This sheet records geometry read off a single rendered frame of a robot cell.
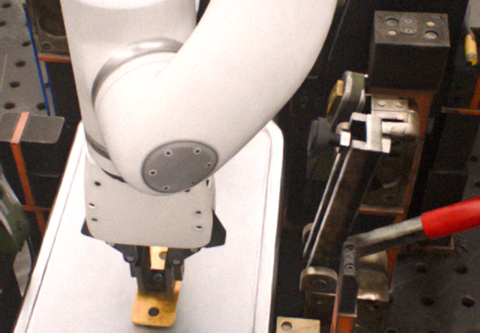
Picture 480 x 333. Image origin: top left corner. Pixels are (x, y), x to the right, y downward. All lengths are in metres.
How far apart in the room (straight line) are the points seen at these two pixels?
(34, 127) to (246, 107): 0.50
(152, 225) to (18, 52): 0.87
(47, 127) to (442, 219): 0.45
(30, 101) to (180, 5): 0.91
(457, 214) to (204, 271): 0.24
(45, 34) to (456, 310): 0.62
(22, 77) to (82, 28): 0.93
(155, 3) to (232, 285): 0.35
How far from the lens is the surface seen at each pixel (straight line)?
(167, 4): 0.54
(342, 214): 0.68
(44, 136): 0.96
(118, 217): 0.70
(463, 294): 1.20
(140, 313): 0.79
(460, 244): 1.25
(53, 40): 1.13
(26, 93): 1.45
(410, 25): 0.89
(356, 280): 0.58
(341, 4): 0.95
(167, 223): 0.69
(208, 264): 0.82
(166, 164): 0.52
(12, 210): 0.86
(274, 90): 0.51
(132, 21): 0.54
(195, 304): 0.80
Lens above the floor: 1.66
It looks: 47 degrees down
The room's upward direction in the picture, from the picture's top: straight up
